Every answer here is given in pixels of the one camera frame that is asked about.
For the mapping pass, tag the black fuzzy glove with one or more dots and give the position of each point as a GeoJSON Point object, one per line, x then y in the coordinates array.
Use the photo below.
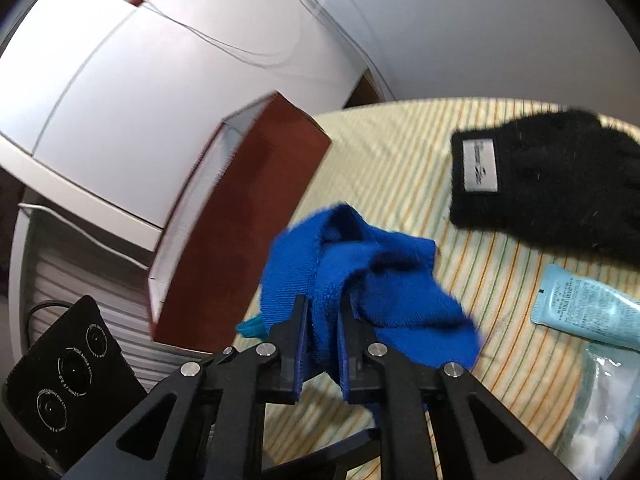
{"type": "Point", "coordinates": [553, 179]}

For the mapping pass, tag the dark red cardboard box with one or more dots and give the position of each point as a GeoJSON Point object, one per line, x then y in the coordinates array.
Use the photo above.
{"type": "Point", "coordinates": [240, 194]}

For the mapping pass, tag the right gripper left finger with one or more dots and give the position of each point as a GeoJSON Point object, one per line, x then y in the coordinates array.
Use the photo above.
{"type": "Point", "coordinates": [206, 420]}

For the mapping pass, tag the cotton balls plastic bag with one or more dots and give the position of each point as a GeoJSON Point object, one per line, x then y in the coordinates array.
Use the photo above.
{"type": "Point", "coordinates": [605, 416]}

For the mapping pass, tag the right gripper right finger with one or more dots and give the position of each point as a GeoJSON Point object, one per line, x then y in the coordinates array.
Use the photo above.
{"type": "Point", "coordinates": [435, 422]}

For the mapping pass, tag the blue microfiber cloth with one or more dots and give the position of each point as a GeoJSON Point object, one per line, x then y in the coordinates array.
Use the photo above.
{"type": "Point", "coordinates": [388, 278]}

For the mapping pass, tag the teal silicone funnel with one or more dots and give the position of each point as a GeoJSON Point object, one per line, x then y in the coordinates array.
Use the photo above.
{"type": "Point", "coordinates": [254, 328]}

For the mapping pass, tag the white radiator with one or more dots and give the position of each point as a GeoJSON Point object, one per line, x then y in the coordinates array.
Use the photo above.
{"type": "Point", "coordinates": [52, 261]}

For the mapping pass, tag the light blue cream tube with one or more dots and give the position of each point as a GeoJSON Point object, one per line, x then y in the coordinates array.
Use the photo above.
{"type": "Point", "coordinates": [586, 308]}

